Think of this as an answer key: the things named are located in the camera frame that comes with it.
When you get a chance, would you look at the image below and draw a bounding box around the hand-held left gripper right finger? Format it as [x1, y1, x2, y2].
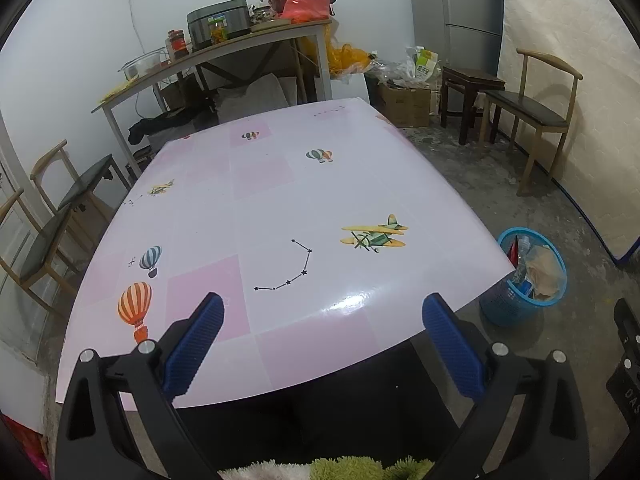
[421, 292, 591, 480]

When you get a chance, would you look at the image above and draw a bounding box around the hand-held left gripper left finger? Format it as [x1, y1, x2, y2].
[54, 291, 226, 480]

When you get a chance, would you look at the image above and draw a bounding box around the blue mesh waste basket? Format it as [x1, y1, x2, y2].
[480, 227, 568, 328]

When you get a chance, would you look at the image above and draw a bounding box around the white fluffy clothing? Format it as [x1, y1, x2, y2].
[217, 460, 313, 480]

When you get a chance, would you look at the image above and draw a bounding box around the green fluffy clothing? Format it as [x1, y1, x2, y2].
[310, 456, 436, 480]

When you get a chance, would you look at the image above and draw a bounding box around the wooden chair dark seat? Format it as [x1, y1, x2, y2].
[0, 187, 81, 321]
[30, 140, 132, 261]
[482, 49, 583, 197]

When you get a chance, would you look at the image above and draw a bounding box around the red printed cloth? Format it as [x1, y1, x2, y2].
[0, 410, 53, 480]

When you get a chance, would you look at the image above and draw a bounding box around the black clothing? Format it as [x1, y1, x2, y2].
[127, 105, 218, 146]

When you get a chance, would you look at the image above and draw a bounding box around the brown cardboard box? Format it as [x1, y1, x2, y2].
[376, 82, 432, 128]

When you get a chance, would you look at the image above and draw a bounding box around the white mattress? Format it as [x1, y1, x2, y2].
[497, 0, 640, 263]

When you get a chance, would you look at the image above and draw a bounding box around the grey woven sack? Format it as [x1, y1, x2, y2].
[216, 72, 303, 125]

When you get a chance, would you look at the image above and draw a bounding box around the dark wooden stool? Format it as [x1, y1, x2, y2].
[440, 66, 507, 145]

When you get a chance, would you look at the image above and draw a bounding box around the yellow cloth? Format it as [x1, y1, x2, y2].
[100, 79, 133, 103]

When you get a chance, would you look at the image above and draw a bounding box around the white foam box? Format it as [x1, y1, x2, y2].
[330, 72, 373, 106]

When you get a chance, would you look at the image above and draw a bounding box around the green white packet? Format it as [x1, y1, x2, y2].
[414, 49, 438, 78]

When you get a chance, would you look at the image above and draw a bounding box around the clear glass bowl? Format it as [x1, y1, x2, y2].
[120, 47, 168, 81]

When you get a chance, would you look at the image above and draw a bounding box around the jar with red lid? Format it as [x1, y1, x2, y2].
[166, 29, 188, 60]

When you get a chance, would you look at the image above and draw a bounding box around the grey side table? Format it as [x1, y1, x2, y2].
[91, 17, 335, 176]

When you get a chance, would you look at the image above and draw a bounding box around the yellow plastic bag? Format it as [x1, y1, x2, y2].
[320, 25, 373, 81]

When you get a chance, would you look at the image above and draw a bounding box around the grey rice cooker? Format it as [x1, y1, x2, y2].
[186, 0, 252, 51]

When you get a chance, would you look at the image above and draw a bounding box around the grey refrigerator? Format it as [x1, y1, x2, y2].
[405, 0, 506, 78]

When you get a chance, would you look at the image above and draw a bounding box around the red plastic bag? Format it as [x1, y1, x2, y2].
[282, 0, 337, 25]

